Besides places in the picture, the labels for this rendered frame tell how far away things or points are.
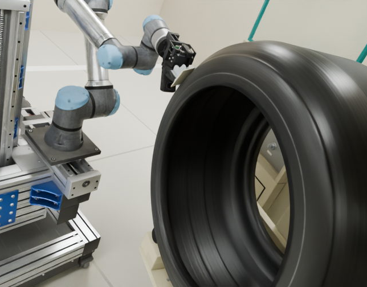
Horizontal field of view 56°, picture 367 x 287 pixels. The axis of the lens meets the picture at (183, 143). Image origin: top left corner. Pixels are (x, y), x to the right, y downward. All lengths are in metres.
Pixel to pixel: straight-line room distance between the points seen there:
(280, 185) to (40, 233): 1.12
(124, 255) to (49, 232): 0.47
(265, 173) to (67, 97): 0.83
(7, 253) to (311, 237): 1.43
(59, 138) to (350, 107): 1.12
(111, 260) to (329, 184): 1.65
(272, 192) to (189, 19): 4.09
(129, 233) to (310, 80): 1.77
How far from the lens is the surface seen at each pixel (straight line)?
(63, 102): 1.35
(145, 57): 1.19
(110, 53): 1.11
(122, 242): 2.12
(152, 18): 1.21
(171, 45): 1.06
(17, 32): 1.24
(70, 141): 1.43
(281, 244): 1.08
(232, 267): 0.97
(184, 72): 0.78
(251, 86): 0.58
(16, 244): 1.77
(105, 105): 1.44
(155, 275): 1.01
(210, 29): 5.01
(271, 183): 1.43
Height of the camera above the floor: 1.59
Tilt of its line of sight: 30 degrees down
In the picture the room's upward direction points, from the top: 23 degrees clockwise
